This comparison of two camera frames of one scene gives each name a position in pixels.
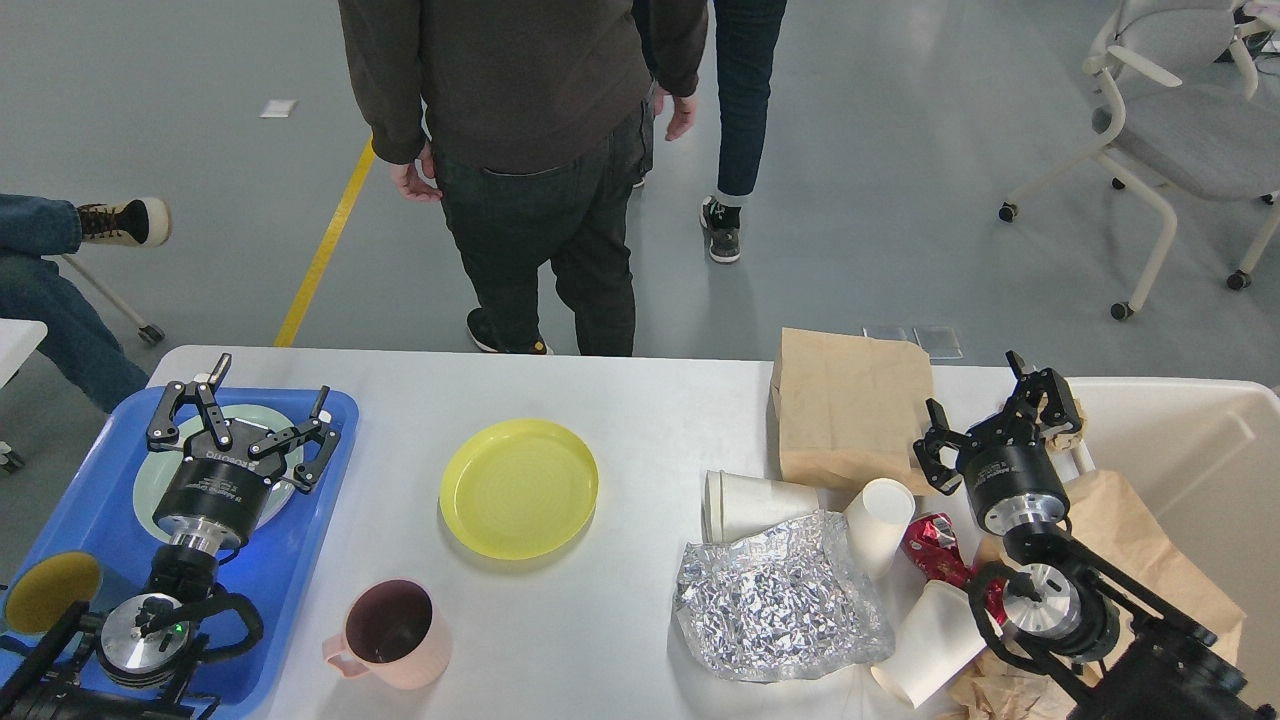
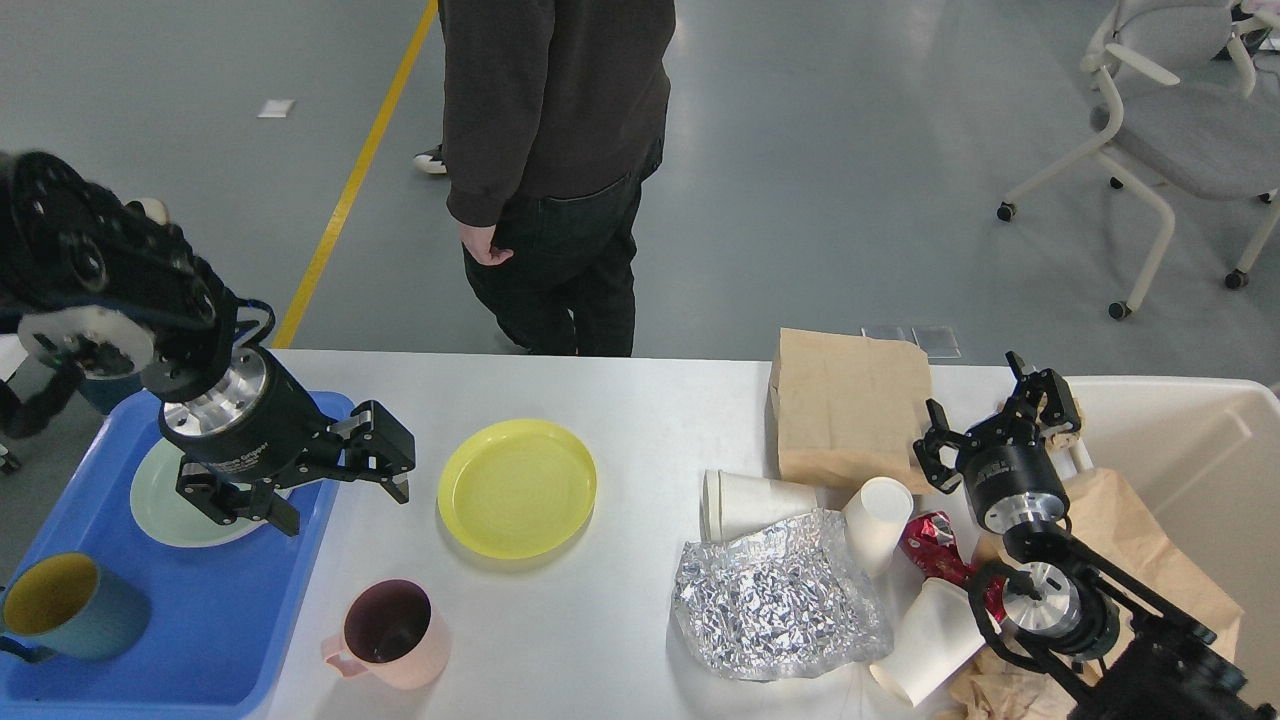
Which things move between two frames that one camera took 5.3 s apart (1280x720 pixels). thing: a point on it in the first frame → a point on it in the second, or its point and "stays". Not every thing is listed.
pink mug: (393, 630) stays
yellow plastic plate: (519, 489) stays
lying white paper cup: (735, 505) stays
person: (747, 36) → (432, 161)
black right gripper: (1011, 479) stays
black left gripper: (213, 498) → (257, 421)
